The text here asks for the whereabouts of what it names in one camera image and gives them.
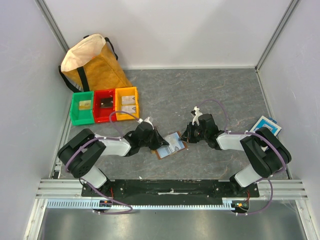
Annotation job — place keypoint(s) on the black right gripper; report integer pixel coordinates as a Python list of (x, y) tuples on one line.
[(193, 133)]

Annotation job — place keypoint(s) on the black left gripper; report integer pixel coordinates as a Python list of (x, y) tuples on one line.
[(161, 141)]

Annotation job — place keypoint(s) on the white card with stripe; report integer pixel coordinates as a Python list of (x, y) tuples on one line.
[(174, 142)]

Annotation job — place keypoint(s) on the brown leather card holder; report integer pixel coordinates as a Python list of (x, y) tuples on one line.
[(164, 151)]

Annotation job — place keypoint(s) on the white VIP card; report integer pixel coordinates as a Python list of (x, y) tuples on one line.
[(131, 109)]

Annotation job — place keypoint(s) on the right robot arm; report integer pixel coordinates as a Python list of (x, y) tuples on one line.
[(266, 154)]

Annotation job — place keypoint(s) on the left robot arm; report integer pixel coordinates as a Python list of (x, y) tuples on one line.
[(81, 153)]

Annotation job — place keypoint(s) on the silver VIP card in bin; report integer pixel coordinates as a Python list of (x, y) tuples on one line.
[(128, 100)]

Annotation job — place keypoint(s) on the black VIP card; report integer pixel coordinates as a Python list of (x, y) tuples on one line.
[(106, 103)]

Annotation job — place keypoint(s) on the gold card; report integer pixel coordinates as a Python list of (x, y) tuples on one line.
[(84, 105)]

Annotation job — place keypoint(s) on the yellow plastic bin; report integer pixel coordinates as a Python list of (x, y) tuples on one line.
[(119, 92)]

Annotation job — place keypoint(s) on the red plastic bin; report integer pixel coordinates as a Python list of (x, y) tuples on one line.
[(102, 115)]

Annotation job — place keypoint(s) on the blue razor box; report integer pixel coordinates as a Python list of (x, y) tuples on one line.
[(269, 123)]

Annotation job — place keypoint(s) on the green plastic bin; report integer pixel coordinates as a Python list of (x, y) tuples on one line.
[(78, 117)]

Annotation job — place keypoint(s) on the tan paper tote bag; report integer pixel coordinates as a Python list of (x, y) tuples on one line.
[(93, 65)]

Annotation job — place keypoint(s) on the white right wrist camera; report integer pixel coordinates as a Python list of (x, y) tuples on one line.
[(196, 114)]

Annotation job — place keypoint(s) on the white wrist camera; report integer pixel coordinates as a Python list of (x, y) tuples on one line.
[(196, 114), (148, 120)]

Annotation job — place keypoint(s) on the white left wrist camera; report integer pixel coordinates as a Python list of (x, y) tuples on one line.
[(148, 120)]

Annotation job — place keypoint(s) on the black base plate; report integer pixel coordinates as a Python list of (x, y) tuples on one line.
[(191, 187)]

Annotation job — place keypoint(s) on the aluminium front rail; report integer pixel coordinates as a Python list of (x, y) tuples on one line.
[(280, 189)]

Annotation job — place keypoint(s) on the aluminium corner post right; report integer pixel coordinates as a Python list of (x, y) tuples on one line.
[(277, 33)]

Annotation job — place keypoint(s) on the aluminium corner post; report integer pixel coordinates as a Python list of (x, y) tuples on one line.
[(277, 33), (52, 24)]

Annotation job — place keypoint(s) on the aluminium corner post left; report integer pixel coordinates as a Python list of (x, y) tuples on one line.
[(52, 24)]

